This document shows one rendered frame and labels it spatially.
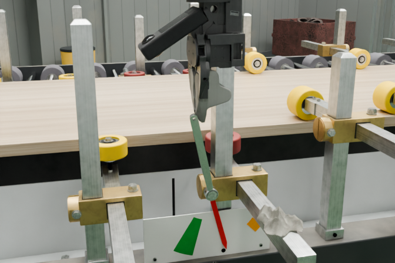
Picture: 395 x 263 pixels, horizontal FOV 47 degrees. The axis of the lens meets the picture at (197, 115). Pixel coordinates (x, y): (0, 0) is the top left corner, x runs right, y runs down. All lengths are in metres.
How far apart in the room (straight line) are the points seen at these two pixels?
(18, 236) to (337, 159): 0.73
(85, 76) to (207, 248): 0.42
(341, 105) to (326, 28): 6.24
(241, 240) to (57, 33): 4.61
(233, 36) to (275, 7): 7.66
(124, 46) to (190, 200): 5.14
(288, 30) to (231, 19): 6.77
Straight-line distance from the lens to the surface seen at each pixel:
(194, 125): 0.78
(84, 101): 0.81
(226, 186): 0.90
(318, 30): 7.07
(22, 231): 1.16
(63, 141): 1.05
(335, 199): 1.03
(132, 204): 0.88
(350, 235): 1.09
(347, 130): 0.97
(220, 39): 0.73
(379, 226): 1.15
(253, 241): 0.98
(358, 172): 1.31
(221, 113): 0.86
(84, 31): 0.79
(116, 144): 0.98
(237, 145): 1.01
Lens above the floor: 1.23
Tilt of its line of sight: 16 degrees down
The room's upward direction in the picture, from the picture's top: straight up
